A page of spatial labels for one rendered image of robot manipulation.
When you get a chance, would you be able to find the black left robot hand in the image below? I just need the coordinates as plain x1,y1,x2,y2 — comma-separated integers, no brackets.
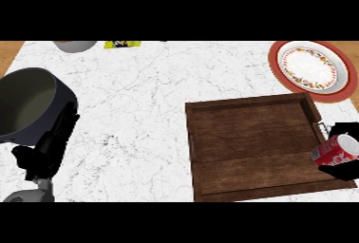
10,101,81,182

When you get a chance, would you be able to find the red soda can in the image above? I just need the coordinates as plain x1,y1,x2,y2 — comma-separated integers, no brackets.
310,133,359,167

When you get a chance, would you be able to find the brown wooden tray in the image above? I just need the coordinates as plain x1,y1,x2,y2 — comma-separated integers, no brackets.
182,92,359,203

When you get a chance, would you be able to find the white floral rimmed plate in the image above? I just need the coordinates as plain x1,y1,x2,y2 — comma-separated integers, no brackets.
276,41,349,95

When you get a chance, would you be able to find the dark grey pot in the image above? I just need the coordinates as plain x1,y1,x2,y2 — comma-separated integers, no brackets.
0,66,78,146

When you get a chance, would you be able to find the grey bowl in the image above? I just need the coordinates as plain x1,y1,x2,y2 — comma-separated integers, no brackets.
51,40,97,54

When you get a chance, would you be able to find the yellow packet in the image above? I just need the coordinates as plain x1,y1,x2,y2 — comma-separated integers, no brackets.
101,40,143,50

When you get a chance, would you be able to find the red round placemat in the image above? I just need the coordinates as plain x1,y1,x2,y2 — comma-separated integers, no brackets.
265,40,359,104

